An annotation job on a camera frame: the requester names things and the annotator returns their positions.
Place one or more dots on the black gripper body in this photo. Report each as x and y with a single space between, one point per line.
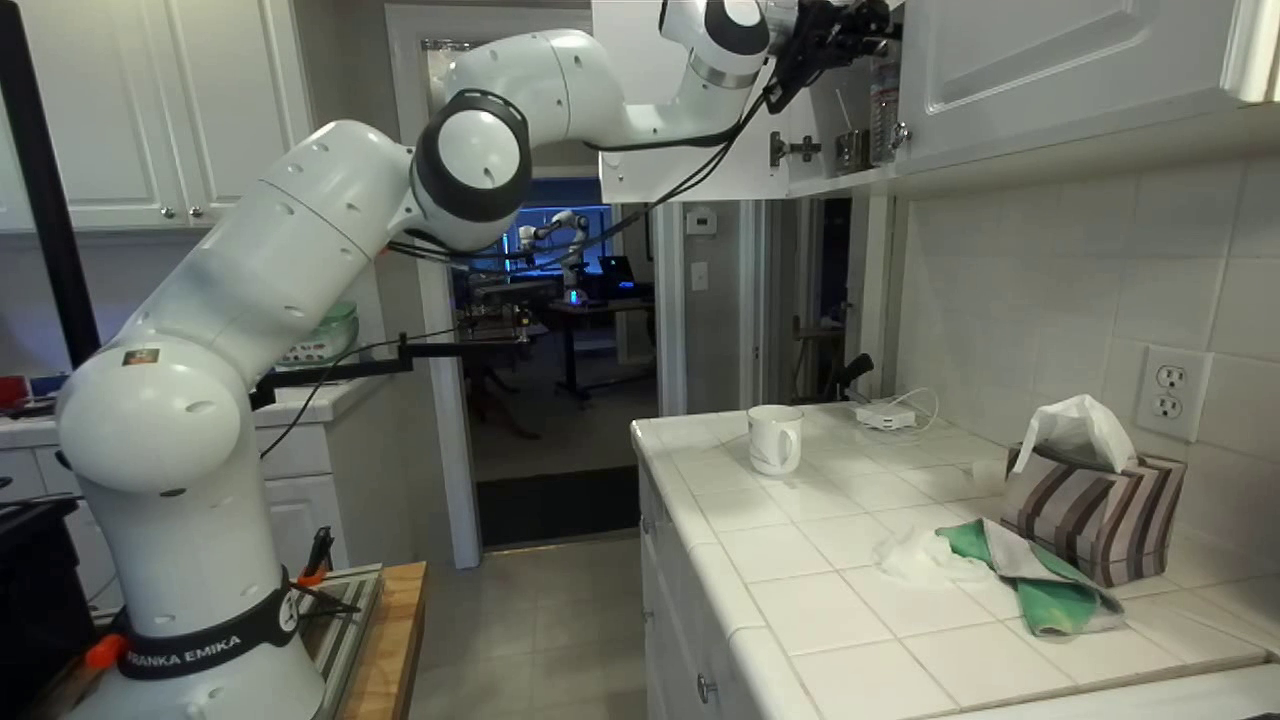
826 39

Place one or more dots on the white cabinet door with knob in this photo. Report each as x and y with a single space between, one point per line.
692 175
1064 64

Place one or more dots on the small white background robot arm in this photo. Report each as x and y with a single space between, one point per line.
564 255

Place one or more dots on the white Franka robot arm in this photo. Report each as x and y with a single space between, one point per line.
173 441

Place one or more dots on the white base cabinet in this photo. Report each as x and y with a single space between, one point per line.
665 624

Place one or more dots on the white side counter cabinet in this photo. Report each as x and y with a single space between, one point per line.
333 465

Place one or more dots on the dark blue window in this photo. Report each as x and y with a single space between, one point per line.
607 222

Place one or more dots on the white power adapter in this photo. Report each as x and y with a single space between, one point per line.
887 418

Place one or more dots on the dark dining table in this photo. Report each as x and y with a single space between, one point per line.
585 308

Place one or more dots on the white mug blue flowers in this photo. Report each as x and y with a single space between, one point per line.
773 441

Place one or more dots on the white facial tissue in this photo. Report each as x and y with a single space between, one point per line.
1075 432

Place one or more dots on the striped fabric tissue box cover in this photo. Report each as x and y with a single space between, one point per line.
1095 522

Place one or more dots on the black floor mat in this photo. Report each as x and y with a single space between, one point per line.
562 507

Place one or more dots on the green and white cloth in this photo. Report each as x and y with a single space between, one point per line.
1046 592

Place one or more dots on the green glass bowl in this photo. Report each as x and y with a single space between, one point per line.
344 333

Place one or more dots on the white doorway trim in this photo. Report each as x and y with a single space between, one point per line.
445 465

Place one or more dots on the red and black clamp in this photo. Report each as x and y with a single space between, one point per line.
318 555

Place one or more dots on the wooden table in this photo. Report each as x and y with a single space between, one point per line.
393 655

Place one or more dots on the black pole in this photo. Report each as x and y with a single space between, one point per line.
47 175

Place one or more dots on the small red object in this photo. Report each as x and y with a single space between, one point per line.
13 392

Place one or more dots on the black box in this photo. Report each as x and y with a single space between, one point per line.
34 601

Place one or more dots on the white wall cabinet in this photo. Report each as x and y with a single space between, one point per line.
1064 144

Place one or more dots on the white wall thermostat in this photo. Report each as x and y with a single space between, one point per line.
701 222

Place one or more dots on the white light switch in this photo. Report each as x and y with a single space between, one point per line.
696 273

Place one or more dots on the black stereo camera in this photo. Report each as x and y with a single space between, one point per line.
852 375

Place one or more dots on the white wall outlet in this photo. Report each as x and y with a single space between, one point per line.
1173 392

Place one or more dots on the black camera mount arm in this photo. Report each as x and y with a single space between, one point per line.
372 356

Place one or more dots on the metal base plate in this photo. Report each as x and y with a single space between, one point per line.
343 643

